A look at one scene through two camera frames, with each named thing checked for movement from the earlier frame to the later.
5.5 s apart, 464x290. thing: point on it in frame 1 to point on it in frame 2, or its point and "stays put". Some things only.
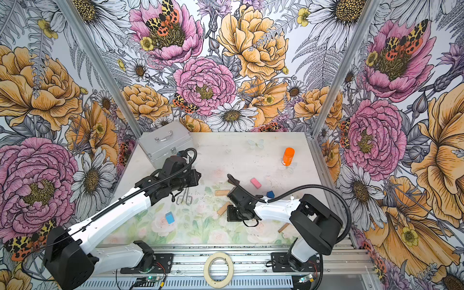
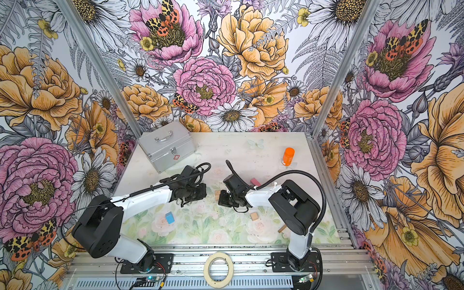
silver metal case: [164, 140] stays put
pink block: [256, 183] stays put
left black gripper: [193, 173] to [202, 194]
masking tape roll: [228, 280] stays put
